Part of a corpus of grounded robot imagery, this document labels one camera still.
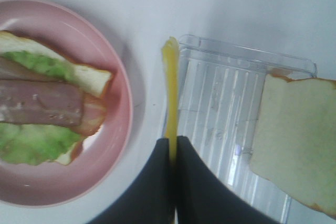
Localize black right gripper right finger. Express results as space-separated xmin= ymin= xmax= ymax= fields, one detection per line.
xmin=175 ymin=136 xmax=277 ymax=223

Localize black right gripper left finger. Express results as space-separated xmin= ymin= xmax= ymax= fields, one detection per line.
xmin=89 ymin=138 xmax=175 ymax=223

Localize bacon strip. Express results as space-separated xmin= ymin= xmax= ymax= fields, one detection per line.
xmin=1 ymin=80 xmax=83 ymax=127
xmin=1 ymin=58 xmax=107 ymax=136

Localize bread slice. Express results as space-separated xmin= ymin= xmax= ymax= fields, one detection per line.
xmin=250 ymin=74 xmax=335 ymax=217
xmin=1 ymin=31 xmax=113 ymax=165

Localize green lettuce leaf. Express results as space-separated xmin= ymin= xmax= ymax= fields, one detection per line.
xmin=1 ymin=51 xmax=83 ymax=166

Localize yellow cheese slice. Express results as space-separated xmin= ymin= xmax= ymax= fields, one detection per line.
xmin=161 ymin=37 xmax=180 ymax=167

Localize clear right plastic container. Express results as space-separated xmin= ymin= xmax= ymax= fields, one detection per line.
xmin=162 ymin=35 xmax=317 ymax=223

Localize pink plate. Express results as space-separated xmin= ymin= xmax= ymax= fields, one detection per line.
xmin=1 ymin=0 xmax=133 ymax=207

